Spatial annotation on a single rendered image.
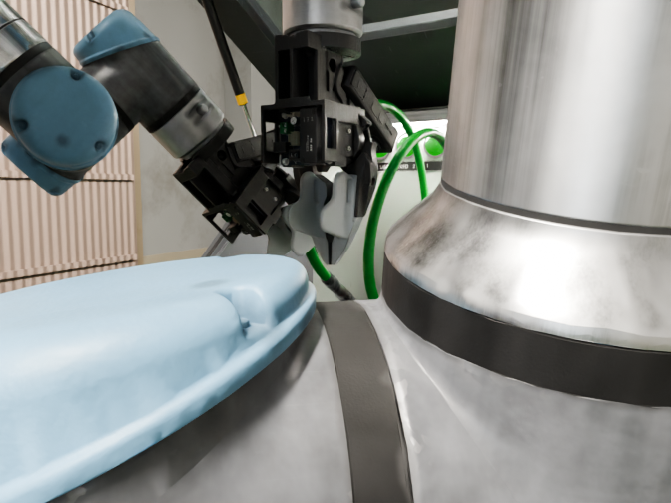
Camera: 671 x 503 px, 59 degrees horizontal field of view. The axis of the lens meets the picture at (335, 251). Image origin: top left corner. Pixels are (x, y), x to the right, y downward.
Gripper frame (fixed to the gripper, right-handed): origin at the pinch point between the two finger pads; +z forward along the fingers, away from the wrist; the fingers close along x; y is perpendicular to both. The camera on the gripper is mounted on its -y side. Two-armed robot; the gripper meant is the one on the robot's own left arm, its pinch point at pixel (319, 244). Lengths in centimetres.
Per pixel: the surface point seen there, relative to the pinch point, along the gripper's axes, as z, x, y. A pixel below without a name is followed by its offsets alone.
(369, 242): 1.6, 7.9, -0.1
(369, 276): 4.6, 7.0, 2.9
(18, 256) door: 1, -235, -43
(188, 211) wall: 63, -283, -149
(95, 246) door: 27, -251, -77
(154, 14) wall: -35, -247, -208
